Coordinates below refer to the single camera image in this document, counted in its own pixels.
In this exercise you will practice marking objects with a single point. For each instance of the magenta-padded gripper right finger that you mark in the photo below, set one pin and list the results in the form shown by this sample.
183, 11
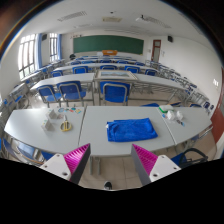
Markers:
146, 159

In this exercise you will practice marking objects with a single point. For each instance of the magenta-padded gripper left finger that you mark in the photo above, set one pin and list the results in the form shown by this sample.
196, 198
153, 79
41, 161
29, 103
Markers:
76, 158

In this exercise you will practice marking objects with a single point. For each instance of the blue towel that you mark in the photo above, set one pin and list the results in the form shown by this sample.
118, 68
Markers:
131, 130

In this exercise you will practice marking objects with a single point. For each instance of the small white box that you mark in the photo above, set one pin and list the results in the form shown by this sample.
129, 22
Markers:
51, 114
47, 125

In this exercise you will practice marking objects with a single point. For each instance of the small blue card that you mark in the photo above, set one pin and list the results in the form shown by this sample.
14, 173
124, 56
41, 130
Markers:
180, 123
163, 116

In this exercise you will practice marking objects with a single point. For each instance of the coloured cards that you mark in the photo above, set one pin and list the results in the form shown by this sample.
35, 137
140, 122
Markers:
71, 110

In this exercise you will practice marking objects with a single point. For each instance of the green and white box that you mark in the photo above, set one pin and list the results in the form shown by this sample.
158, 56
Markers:
165, 108

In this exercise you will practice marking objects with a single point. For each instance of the blue chair seat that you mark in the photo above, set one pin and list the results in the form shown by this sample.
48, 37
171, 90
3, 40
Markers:
150, 104

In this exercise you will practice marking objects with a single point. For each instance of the blue metal-framed chair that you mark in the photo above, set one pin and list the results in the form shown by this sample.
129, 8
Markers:
115, 91
46, 92
71, 89

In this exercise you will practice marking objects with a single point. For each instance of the grey classroom desks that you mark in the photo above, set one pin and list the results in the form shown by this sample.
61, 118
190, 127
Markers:
66, 79

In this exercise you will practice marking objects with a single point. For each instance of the blue classroom chairs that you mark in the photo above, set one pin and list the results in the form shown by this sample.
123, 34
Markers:
80, 69

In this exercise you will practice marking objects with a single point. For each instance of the beige-rimmed desk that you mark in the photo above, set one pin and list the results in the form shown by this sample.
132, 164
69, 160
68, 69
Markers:
116, 74

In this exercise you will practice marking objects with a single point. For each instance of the brown door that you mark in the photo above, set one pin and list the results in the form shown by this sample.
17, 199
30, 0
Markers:
156, 50

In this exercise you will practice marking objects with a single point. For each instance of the orange lectern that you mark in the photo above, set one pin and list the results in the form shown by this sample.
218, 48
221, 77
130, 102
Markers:
110, 52

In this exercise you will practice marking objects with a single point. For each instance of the blue curtain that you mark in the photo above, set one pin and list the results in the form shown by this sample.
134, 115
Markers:
59, 46
40, 50

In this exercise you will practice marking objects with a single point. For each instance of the narrow window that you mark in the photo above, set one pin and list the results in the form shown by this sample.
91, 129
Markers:
53, 46

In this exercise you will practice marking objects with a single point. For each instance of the large window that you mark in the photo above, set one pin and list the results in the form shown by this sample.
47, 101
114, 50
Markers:
26, 55

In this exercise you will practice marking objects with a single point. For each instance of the green chalkboard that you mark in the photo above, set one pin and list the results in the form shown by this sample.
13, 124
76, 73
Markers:
108, 44

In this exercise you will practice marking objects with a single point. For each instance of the ceiling projector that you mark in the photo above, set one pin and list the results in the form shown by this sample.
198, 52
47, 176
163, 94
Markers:
141, 18

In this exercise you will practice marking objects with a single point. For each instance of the ceiling lights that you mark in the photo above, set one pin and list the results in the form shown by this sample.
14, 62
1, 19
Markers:
71, 15

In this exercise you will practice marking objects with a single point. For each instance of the ceiling air vent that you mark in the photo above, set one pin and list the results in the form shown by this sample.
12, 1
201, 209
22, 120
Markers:
111, 19

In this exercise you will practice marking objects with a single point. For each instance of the blue chair black frame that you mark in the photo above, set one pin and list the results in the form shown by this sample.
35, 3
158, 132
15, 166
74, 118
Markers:
182, 159

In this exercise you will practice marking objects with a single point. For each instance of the black wall speaker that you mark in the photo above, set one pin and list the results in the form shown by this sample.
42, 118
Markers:
44, 37
170, 38

